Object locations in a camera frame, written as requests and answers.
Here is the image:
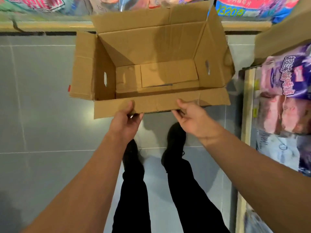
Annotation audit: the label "person's left hand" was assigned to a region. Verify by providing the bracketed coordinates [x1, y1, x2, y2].
[107, 100, 144, 144]

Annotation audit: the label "person's right hand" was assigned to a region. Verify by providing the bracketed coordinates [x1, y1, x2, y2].
[172, 99, 225, 146]

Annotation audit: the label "brown cardboard box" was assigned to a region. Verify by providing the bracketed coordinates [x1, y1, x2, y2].
[69, 0, 236, 119]

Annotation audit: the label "person's right forearm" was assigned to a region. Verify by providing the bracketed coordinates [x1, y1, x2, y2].
[203, 130, 311, 233]

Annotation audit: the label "person's left forearm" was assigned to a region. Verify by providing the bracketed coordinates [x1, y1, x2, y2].
[21, 132, 133, 233]

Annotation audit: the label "person's black right shoe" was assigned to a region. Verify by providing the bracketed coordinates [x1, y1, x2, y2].
[161, 122, 187, 173]

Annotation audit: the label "person's black shoe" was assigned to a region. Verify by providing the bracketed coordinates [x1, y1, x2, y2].
[122, 139, 145, 178]
[161, 122, 187, 173]

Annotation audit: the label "person's black left shoe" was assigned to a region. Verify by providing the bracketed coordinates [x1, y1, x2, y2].
[122, 139, 145, 178]

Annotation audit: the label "beige shelf unit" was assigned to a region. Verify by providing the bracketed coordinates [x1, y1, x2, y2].
[235, 0, 311, 233]
[0, 11, 272, 36]

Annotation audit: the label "person's black trousers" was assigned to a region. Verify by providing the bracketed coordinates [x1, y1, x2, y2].
[112, 159, 231, 233]

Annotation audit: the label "pink white printed pack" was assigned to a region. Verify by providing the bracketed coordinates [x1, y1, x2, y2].
[84, 0, 212, 15]

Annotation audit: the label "white blue tissue pack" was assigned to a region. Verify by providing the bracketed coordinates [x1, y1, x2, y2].
[255, 130, 311, 177]

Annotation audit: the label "purple tissue pack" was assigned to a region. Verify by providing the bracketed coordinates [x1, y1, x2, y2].
[260, 44, 311, 100]

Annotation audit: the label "blue pink tissue pack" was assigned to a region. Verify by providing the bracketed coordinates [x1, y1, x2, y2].
[215, 0, 302, 24]

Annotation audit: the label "green red printed pack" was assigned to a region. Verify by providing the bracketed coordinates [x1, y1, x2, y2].
[0, 0, 84, 16]

